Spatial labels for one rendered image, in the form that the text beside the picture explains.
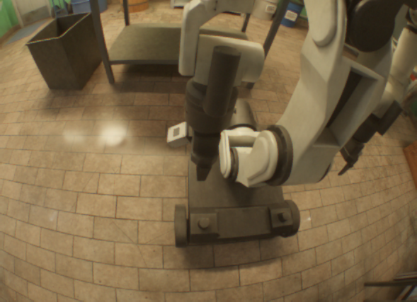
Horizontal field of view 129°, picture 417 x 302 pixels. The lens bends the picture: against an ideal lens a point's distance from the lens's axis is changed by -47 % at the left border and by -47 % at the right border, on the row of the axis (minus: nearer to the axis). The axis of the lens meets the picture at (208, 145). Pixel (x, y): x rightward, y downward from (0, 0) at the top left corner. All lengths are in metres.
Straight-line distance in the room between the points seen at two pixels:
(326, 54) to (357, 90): 0.13
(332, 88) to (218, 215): 0.65
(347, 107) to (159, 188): 0.89
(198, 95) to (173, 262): 0.82
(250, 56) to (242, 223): 0.67
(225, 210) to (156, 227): 0.37
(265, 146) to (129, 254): 0.82
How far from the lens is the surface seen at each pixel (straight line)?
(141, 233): 0.97
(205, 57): 0.25
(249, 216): 0.82
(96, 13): 1.25
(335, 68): 0.28
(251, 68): 0.27
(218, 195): 0.82
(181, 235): 0.76
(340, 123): 0.41
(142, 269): 0.98
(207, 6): 0.24
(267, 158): 0.38
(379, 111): 0.53
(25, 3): 4.71
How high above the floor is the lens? 0.95
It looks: 59 degrees down
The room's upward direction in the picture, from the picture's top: 17 degrees clockwise
